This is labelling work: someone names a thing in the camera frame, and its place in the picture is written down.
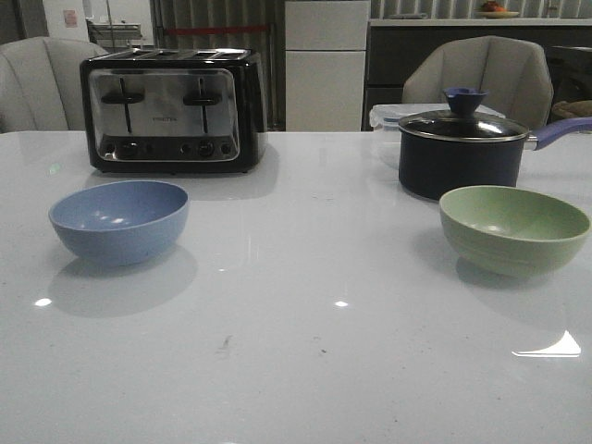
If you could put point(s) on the blue bowl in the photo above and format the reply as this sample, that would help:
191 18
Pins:
121 223

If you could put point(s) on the green bowl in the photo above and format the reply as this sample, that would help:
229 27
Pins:
512 232

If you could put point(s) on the clear plastic food container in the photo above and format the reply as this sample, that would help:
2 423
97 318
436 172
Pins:
384 121

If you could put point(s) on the dark blue saucepan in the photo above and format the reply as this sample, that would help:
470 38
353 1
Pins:
430 168

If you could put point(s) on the black and chrome toaster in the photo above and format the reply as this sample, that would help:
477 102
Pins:
174 111

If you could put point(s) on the white refrigerator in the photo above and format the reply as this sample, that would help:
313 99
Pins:
325 44

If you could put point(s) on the glass pot lid blue knob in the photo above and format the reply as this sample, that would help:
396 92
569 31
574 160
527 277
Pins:
461 121

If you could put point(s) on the dark kitchen counter cabinet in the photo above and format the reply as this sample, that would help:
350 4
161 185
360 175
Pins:
396 48

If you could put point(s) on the grey chair right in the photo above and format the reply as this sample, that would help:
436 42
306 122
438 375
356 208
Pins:
514 72

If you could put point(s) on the grey chair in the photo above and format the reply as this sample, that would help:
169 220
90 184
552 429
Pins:
514 72
40 84

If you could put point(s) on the fruit bowl on counter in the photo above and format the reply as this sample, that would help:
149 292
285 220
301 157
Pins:
494 10

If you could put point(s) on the woven basket at right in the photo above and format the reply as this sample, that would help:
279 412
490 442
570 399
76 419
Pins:
564 109

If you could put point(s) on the grey chair left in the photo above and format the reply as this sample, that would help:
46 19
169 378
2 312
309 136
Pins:
40 84

